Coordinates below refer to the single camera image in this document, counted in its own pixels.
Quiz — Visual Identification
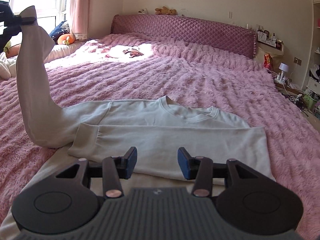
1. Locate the white table lamp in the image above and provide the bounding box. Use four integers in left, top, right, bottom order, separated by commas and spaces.
278, 63, 290, 79

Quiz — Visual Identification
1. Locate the white open wardrobe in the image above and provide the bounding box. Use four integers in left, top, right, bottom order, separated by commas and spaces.
301, 0, 320, 98

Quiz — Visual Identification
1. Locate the pink quilted pillow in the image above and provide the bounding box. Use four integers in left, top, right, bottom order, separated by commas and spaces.
111, 14, 258, 59

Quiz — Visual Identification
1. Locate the tangle of black cables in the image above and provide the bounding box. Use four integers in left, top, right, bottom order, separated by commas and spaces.
282, 92, 308, 111

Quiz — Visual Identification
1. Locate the pink curtain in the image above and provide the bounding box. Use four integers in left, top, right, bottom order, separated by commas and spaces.
65, 0, 97, 41

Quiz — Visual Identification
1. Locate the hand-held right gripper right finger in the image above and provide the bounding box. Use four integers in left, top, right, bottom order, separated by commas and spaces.
177, 147, 266, 198

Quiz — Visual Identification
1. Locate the beige bedside cabinet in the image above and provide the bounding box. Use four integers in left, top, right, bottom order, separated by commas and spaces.
254, 25, 287, 73

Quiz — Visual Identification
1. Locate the white printed sweatshirt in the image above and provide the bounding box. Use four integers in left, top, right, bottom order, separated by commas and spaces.
4, 5, 277, 233

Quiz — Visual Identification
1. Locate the white bed sheet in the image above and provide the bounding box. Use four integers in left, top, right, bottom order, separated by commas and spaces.
43, 40, 86, 63

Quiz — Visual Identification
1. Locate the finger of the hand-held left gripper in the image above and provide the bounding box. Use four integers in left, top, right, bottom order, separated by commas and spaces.
15, 16, 37, 27

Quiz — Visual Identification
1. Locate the red snack bag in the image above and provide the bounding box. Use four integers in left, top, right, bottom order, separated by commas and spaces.
263, 53, 273, 71

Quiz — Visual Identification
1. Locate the pink fuzzy blanket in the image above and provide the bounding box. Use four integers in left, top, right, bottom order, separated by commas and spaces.
0, 32, 320, 240

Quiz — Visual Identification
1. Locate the white fuzzy cloth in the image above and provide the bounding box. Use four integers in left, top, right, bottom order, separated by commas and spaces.
0, 52, 18, 81

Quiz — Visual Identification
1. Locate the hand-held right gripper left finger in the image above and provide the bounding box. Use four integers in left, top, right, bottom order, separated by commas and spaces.
55, 146, 138, 198

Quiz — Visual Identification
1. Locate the brown teddy bear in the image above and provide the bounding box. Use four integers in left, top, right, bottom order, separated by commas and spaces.
154, 6, 177, 16

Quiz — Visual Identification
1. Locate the small dark pink garment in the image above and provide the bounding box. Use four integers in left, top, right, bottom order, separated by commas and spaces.
122, 45, 144, 57

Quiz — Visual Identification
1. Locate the white storage box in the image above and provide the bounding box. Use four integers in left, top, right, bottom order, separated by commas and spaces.
306, 76, 320, 94

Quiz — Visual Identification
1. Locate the white power strip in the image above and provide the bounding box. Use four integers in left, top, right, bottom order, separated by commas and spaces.
273, 76, 293, 86

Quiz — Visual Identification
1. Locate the green and orange plush toy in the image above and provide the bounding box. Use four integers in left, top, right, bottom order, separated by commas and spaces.
3, 41, 22, 58

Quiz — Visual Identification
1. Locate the green basket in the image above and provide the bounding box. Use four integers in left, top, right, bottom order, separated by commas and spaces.
302, 94, 319, 111

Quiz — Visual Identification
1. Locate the dark blue pillow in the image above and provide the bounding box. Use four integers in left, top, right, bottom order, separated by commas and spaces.
49, 21, 72, 45

